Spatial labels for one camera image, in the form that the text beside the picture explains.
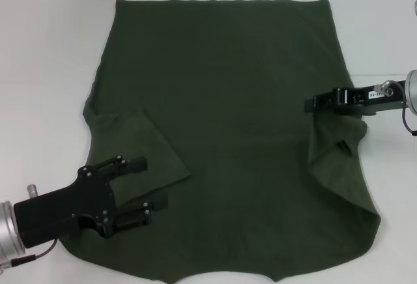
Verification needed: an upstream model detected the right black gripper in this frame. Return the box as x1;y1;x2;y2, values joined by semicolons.
304;81;407;117

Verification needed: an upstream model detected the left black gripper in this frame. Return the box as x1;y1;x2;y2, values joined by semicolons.
12;154;169;249

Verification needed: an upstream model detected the dark green shirt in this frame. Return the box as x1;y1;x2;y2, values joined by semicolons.
81;0;382;284

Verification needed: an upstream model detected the right silver connector post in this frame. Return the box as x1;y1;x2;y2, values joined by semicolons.
373;80;395;98

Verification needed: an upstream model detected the left arm cable with plug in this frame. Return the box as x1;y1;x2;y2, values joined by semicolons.
0;238;61;267

